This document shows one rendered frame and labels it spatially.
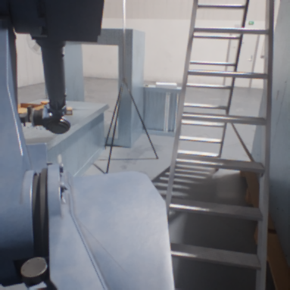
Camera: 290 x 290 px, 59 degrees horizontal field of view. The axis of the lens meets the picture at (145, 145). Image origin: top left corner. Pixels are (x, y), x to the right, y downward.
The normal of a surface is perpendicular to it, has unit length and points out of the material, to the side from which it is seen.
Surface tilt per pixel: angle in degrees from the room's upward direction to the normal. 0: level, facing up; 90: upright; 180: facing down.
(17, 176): 35
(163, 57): 90
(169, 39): 90
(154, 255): 16
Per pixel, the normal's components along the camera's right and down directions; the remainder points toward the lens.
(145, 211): 0.11, -0.80
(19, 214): 0.25, -0.39
